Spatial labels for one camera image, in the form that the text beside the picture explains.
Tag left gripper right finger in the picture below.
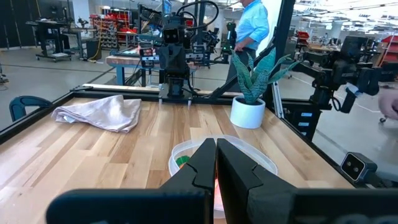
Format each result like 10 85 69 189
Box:
216 138 299 224

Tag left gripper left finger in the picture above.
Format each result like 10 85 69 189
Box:
155 138 216 224

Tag clear plastic tupperware container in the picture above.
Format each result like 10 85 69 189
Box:
168 134 279 219

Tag table with blue legs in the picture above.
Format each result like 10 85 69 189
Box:
105 46 162 87

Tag red storage shelves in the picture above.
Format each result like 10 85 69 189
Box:
89 8 139 50

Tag white plant pot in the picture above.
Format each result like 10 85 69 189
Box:
229 95 267 130

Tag green snake plant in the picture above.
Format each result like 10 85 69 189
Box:
231 47 302 106

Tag person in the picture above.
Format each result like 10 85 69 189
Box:
226 0 271 93

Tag beige folded cloth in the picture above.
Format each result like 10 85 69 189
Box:
50 94 143 134

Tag black equipment cart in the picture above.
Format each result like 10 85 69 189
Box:
26 19 73 62

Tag black robotic device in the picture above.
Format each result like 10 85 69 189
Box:
294 35 384 115

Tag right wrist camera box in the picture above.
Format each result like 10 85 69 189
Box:
162 26 182 45

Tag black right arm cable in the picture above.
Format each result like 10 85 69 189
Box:
175 0 220 30

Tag black table-level camera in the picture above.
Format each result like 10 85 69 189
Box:
340 151 379 184

